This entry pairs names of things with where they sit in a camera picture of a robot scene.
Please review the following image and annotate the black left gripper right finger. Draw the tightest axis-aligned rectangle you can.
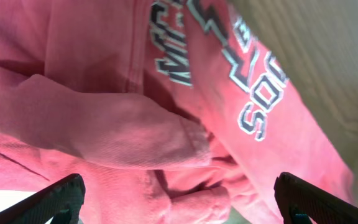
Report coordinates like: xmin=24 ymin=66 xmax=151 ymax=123
xmin=274 ymin=172 xmax=358 ymax=224

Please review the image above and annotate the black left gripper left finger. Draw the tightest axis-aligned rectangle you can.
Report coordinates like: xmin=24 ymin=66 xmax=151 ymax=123
xmin=0 ymin=174 xmax=86 ymax=224

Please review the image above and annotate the red orange t-shirt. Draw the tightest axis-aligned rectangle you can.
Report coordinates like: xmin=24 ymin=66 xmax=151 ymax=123
xmin=0 ymin=0 xmax=353 ymax=223

